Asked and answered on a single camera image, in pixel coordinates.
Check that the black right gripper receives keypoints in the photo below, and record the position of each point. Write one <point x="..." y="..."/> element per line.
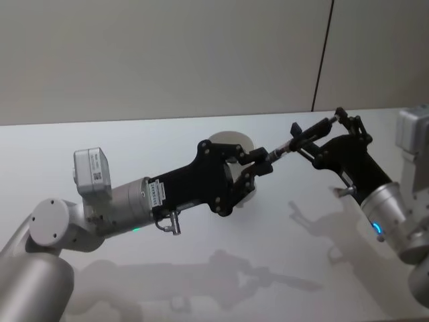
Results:
<point x="352" y="157"/>

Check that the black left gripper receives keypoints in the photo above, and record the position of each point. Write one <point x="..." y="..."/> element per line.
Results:
<point x="191" y="188"/>

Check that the black tool with steel shaft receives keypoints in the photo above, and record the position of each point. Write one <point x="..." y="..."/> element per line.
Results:
<point x="315" y="131"/>

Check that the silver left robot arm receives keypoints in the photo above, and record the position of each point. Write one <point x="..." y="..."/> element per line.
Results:
<point x="50" y="241"/>

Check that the white table cloth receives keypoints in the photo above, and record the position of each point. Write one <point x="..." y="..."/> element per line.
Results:
<point x="134" y="141"/>

